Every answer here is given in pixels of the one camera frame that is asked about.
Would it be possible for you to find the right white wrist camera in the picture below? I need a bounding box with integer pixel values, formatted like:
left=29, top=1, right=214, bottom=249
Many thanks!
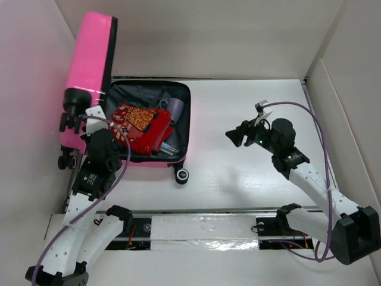
left=254, top=100, right=273, bottom=126

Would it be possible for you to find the purple ceramic mug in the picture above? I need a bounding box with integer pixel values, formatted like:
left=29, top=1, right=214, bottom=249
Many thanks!
left=159, top=98, right=185, bottom=125

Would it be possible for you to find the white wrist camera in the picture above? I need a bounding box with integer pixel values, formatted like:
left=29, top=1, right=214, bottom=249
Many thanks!
left=80, top=105, right=108, bottom=136
left=254, top=100, right=273, bottom=126

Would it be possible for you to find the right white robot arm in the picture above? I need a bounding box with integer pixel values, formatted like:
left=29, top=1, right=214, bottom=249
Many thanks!
left=225, top=119, right=380, bottom=265

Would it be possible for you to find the metal base rail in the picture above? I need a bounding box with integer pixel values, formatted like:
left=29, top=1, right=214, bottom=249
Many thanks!
left=106, top=212, right=317, bottom=251

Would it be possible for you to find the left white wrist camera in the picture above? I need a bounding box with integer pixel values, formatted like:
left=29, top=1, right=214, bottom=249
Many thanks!
left=80, top=105, right=108, bottom=136

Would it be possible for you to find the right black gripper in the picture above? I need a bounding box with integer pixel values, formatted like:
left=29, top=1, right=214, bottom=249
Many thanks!
left=224, top=115, right=279, bottom=155

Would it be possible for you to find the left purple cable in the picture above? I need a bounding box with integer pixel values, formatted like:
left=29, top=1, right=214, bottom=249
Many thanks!
left=31, top=114, right=132, bottom=286

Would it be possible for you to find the red patterned cloth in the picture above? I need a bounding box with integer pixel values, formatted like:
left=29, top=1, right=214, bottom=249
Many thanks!
left=111, top=103, right=174, bottom=156

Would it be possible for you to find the clear packaged toothbrush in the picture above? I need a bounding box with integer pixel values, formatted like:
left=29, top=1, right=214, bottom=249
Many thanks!
left=159, top=142, right=179, bottom=156

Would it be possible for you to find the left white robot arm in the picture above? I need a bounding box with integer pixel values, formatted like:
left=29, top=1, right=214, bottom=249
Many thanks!
left=25, top=128, right=133, bottom=285

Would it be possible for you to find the pink hard-shell suitcase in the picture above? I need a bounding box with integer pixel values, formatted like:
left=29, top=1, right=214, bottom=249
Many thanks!
left=58, top=11, right=191, bottom=185

